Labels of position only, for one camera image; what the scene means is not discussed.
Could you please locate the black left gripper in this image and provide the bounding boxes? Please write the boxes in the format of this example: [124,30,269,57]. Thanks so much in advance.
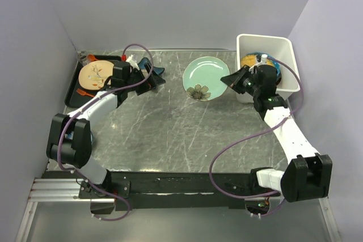
[125,63,166,95]

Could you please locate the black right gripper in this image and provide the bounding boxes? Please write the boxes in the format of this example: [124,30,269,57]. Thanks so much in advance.
[222,65,261,97]

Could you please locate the yellow rimmed plate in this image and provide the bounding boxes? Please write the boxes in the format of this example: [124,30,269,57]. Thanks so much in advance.
[240,54,260,67]

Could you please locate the mint green flower plate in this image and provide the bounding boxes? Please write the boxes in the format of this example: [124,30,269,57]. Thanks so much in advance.
[182,56,230,101]

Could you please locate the blue polka dot plate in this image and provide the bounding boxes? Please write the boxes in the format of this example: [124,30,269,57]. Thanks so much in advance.
[249,52,281,83]

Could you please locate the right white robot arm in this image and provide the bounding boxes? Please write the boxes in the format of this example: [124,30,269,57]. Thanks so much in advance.
[221,65,332,202]

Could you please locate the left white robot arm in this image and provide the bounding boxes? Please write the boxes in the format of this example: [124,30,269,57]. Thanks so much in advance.
[46,57,166,198]

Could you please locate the white plastic bin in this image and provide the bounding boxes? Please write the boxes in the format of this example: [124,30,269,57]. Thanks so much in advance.
[235,34,300,100]

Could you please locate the floral beige plate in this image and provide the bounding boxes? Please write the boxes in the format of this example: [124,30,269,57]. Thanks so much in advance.
[78,60,114,91]

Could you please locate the orange plastic spoon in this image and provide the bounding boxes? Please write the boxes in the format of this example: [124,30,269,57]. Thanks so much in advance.
[86,54,98,63]

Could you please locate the clear glass cup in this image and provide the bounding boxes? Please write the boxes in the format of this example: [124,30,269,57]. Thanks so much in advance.
[77,53,89,66]

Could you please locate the orange plastic fork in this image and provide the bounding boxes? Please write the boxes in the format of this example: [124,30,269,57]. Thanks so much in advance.
[76,88,95,98]

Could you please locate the black serving tray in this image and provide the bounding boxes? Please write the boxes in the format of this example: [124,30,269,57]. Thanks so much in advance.
[65,55,121,108]

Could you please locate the blue patterned small bowl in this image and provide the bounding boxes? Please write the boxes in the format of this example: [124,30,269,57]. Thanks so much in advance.
[90,132,94,144]

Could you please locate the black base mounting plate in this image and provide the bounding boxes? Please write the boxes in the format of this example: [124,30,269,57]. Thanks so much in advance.
[42,170,281,211]

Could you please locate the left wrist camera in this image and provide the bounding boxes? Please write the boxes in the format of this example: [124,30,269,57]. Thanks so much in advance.
[121,54,140,70]

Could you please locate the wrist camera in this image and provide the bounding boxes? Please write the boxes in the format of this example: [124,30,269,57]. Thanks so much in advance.
[121,54,140,70]
[255,54,268,66]

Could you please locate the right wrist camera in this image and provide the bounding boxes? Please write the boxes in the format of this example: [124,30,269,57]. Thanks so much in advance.
[255,54,268,66]

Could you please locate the aluminium rail frame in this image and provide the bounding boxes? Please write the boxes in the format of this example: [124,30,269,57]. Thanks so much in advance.
[15,176,86,242]

